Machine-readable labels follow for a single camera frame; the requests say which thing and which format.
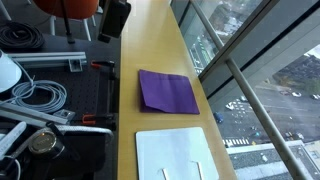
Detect white flat board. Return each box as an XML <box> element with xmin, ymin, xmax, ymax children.
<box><xmin>135</xmin><ymin>126</ymin><xmax>220</xmax><ymax>180</ymax></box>

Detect black camera device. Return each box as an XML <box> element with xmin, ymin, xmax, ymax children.
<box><xmin>97</xmin><ymin>0</ymin><xmax>132</xmax><ymax>44</ymax></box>

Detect black perforated breadboard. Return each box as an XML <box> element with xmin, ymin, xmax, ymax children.
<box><xmin>19</xmin><ymin>33</ymin><xmax>121</xmax><ymax>125</ymax></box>

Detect metal window handrail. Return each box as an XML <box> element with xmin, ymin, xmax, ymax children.
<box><xmin>189</xmin><ymin>0</ymin><xmax>311</xmax><ymax>180</ymax></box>

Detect black cable coil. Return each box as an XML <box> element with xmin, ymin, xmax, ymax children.
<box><xmin>0</xmin><ymin>21</ymin><xmax>46</xmax><ymax>52</ymax></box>

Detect purple folder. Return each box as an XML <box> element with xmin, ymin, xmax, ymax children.
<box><xmin>138</xmin><ymin>69</ymin><xmax>201</xmax><ymax>116</ymax></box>

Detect round silver black knob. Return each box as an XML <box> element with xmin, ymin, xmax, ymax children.
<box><xmin>28</xmin><ymin>129</ymin><xmax>66</xmax><ymax>162</ymax></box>

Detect grey cable coil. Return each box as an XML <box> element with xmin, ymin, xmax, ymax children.
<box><xmin>1</xmin><ymin>75</ymin><xmax>68</xmax><ymax>114</ymax></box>

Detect aluminium extrusion rail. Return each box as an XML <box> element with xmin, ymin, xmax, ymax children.
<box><xmin>6</xmin><ymin>51</ymin><xmax>88</xmax><ymax>73</ymax></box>
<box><xmin>0</xmin><ymin>101</ymin><xmax>76</xmax><ymax>129</ymax></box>

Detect black stand pole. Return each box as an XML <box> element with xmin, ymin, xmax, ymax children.
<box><xmin>59</xmin><ymin>0</ymin><xmax>76</xmax><ymax>45</ymax></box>

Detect orange chair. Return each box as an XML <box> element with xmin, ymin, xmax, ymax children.
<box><xmin>32</xmin><ymin>0</ymin><xmax>101</xmax><ymax>42</ymax></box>

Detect grey curved bar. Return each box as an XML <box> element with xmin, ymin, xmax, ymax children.
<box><xmin>58</xmin><ymin>124</ymin><xmax>115</xmax><ymax>143</ymax></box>

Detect black clamp orange handle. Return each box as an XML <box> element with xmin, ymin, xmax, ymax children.
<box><xmin>89</xmin><ymin>59</ymin><xmax>118</xmax><ymax>81</ymax></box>
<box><xmin>81</xmin><ymin>112</ymin><xmax>118</xmax><ymax>131</ymax></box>

